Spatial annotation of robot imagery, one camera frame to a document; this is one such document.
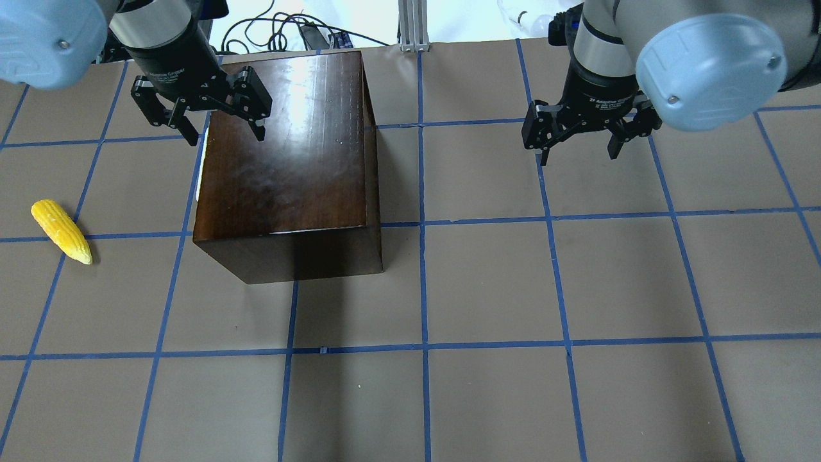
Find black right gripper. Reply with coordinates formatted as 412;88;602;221
521;64;663;167

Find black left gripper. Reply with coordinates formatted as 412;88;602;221
127;39;273;147

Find yellow corn cob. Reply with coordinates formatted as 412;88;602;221
30;199;93;265

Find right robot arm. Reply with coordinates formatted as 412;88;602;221
521;1;819;166

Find dark wooden drawer cabinet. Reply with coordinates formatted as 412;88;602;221
192;51;384;284

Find black cables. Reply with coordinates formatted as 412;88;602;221
221;12;385;55

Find aluminium frame post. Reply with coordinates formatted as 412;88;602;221
398;0;430;53

